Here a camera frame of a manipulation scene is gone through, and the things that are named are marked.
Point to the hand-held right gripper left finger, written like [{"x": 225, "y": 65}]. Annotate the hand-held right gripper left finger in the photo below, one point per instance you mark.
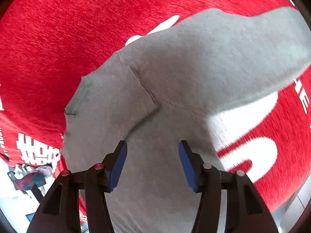
[{"x": 118, "y": 165}]

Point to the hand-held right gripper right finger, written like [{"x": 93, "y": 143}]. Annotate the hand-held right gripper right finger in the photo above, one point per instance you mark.
[{"x": 187, "y": 167}]

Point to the grey fleece garment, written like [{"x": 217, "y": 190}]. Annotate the grey fleece garment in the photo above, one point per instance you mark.
[{"x": 170, "y": 77}]

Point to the dark patterned cloth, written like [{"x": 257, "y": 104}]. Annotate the dark patterned cloth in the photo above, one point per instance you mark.
[{"x": 28, "y": 180}]

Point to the red printed blanket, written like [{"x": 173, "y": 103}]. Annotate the red printed blanket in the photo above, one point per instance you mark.
[{"x": 60, "y": 41}]

